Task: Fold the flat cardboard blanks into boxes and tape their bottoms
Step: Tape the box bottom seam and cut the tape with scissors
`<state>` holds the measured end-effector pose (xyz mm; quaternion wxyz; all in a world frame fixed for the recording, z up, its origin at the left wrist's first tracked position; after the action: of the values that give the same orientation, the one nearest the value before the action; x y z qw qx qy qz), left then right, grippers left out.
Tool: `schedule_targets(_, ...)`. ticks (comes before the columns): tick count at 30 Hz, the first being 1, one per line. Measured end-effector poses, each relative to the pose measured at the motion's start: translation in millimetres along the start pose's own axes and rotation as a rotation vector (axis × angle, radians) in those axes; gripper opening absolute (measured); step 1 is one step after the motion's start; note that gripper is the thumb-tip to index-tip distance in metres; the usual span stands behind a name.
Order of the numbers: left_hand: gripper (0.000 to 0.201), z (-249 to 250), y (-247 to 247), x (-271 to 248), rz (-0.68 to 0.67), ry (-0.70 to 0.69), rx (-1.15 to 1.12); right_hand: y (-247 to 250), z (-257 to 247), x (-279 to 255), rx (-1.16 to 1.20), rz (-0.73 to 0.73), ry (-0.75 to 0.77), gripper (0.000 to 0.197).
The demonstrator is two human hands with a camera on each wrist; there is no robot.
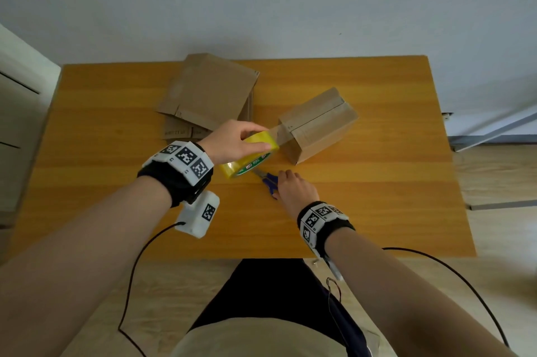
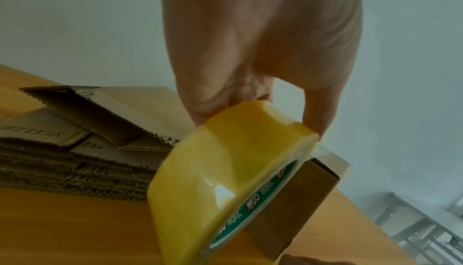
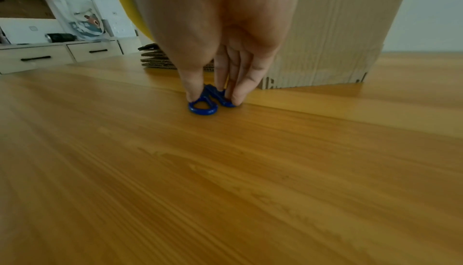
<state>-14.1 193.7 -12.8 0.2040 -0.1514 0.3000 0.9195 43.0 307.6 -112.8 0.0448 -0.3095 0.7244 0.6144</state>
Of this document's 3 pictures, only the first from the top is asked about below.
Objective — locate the person's left hand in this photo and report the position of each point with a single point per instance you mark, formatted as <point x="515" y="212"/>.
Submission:
<point x="230" y="143"/>

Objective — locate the person's right hand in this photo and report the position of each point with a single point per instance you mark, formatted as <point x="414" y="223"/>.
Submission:
<point x="298" y="195"/>

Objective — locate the yellow tape roll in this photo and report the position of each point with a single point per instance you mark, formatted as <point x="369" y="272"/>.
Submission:
<point x="247" y="161"/>

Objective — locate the stack of cardboard boxes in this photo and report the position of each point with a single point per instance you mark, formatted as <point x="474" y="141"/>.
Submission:
<point x="209" y="88"/>

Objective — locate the brown cardboard paper box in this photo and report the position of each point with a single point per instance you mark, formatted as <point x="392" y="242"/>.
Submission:
<point x="323" y="126"/>

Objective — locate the person's left forearm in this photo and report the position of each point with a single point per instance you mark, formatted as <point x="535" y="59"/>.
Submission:
<point x="71" y="260"/>

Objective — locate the person's right forearm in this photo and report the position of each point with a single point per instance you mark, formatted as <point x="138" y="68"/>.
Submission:
<point x="398" y="294"/>

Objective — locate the person's dark and beige clothing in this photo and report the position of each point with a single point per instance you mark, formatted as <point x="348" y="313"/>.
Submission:
<point x="260" y="285"/>

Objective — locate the black right wristband with markers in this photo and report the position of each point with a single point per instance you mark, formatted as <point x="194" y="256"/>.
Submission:
<point x="335" y="226"/>

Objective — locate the black wristband with markers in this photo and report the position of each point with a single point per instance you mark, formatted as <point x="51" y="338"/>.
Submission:
<point x="168" y="176"/>
<point x="335" y="226"/>

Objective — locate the black left wristband with markers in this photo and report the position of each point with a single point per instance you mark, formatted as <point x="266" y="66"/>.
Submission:
<point x="168" y="176"/>

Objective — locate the white cabinet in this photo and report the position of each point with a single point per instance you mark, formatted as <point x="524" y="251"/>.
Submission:
<point x="21" y="117"/>

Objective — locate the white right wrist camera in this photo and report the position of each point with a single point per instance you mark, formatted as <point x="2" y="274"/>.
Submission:
<point x="333" y="270"/>

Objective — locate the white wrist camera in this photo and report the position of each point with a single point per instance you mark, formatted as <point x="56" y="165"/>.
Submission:
<point x="195" y="218"/>
<point x="333" y="270"/>

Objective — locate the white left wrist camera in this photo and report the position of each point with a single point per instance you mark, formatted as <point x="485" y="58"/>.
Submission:
<point x="195" y="218"/>

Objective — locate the white wall socket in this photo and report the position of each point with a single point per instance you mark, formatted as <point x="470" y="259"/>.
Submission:
<point x="447" y="115"/>

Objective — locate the grey metal table frame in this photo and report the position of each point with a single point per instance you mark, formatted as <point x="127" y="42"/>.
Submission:
<point x="495" y="130"/>

